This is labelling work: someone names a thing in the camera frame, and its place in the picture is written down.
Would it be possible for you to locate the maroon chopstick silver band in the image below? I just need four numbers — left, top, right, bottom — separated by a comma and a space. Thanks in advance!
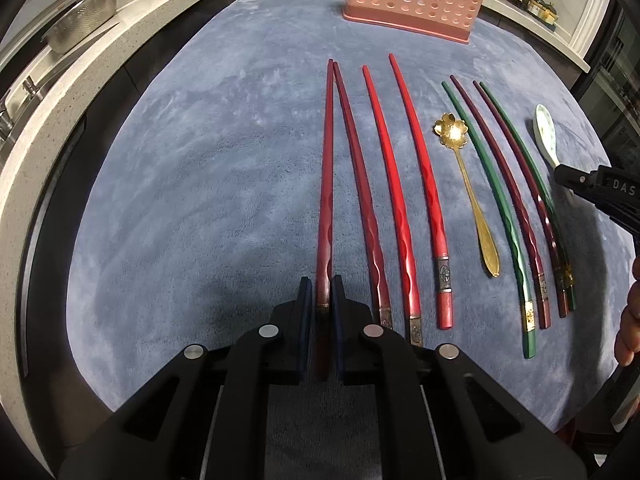
450, 75, 551, 330

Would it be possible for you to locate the dark red chopstick silver band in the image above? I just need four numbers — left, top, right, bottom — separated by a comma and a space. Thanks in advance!
333, 61, 393, 330

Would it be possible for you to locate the right hand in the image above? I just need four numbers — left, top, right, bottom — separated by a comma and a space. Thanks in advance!
614, 257, 640, 366

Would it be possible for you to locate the steel pot by sink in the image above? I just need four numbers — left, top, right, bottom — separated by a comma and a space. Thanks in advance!
42, 0, 116, 54

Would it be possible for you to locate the dark green chopstick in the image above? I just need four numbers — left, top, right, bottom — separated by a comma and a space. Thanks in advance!
478, 80, 578, 312

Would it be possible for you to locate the seasoning jar rack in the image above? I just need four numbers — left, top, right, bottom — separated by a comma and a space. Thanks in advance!
526, 0, 558, 29

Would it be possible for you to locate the maroon chopstick gold band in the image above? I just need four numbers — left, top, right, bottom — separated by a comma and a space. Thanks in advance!
472, 79, 571, 319

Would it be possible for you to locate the green chopstick gold band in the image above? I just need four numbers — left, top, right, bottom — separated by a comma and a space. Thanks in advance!
442, 81, 537, 360

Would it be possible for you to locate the white ceramic spoon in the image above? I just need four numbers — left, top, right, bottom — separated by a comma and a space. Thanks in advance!
534, 104, 560, 170

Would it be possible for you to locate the bright red chopstick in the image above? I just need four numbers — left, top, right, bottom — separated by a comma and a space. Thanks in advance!
362, 65, 423, 347

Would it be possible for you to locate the sink faucet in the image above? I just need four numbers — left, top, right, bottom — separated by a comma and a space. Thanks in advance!
1, 76, 42, 142

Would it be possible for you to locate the grey blue fleece mat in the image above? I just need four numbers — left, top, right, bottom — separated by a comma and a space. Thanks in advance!
66, 0, 634, 428

